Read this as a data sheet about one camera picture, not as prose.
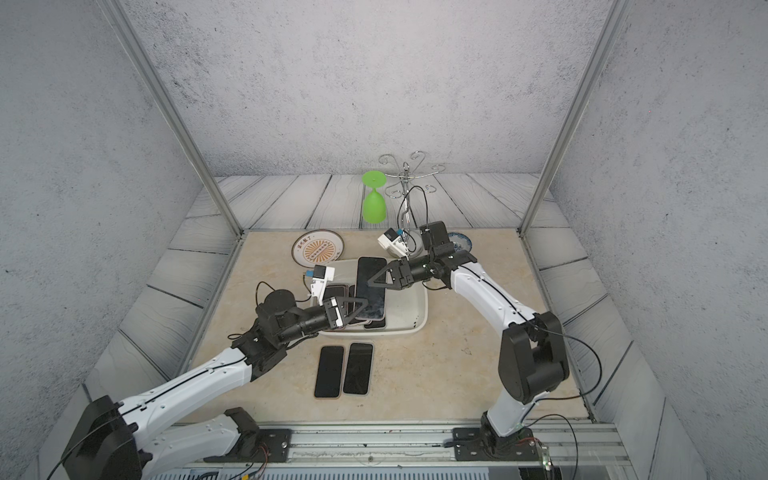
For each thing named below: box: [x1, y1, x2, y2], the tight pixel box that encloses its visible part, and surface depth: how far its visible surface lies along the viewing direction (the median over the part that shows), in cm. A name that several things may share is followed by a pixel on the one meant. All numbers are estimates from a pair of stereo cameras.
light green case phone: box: [342, 341, 375, 396], surface depth 88 cm
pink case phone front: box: [355, 257, 388, 320], surface depth 71 cm
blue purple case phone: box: [364, 317, 387, 330], surface depth 95 cm
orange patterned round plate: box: [291, 229, 345, 268], surface depth 117 cm
